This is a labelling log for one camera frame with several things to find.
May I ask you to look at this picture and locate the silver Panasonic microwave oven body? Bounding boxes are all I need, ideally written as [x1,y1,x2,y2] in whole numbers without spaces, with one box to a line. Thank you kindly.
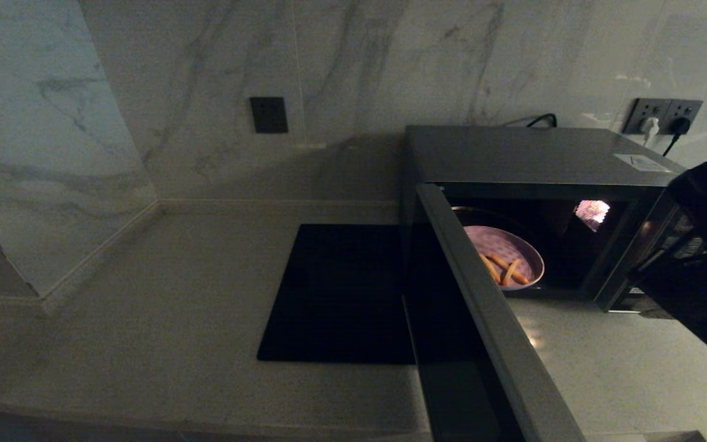
[403,126,698,314]

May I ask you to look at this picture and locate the black glass induction cooktop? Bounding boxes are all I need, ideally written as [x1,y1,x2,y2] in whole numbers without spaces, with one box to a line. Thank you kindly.
[258,223,419,365]

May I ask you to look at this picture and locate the purple plate with fries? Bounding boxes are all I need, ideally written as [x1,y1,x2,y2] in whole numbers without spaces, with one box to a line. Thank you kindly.
[463,225,546,290]

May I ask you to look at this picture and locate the dark single wall socket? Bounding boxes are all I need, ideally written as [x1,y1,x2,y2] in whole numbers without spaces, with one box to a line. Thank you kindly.
[250,96,289,134]

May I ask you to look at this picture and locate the black cable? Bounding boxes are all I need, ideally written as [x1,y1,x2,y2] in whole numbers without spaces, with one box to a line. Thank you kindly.
[501,114,558,128]

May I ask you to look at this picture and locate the dark glass microwave door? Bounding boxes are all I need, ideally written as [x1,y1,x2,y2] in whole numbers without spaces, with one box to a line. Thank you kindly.
[401,183,588,442]

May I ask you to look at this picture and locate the black power plug with cable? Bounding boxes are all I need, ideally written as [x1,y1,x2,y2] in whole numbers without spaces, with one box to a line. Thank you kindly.
[660,117,692,158]

